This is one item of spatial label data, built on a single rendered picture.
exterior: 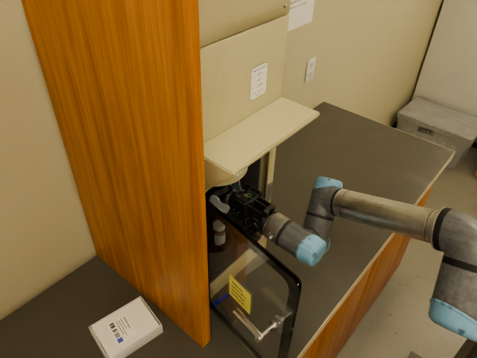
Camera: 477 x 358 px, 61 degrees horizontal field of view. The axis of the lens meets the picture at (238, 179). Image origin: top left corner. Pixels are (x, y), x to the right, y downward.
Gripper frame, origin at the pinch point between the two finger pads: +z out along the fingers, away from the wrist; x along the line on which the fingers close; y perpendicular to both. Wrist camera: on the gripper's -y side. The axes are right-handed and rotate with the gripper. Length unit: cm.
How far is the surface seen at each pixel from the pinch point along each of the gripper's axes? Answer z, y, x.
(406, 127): 12, -102, -251
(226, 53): -8.1, 47.1, 6.7
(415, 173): -34, -26, -89
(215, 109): -8.6, 36.2, 10.1
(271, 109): -11.2, 30.0, -7.0
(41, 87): 34, 30, 25
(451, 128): -20, -89, -255
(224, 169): -18.1, 30.1, 17.5
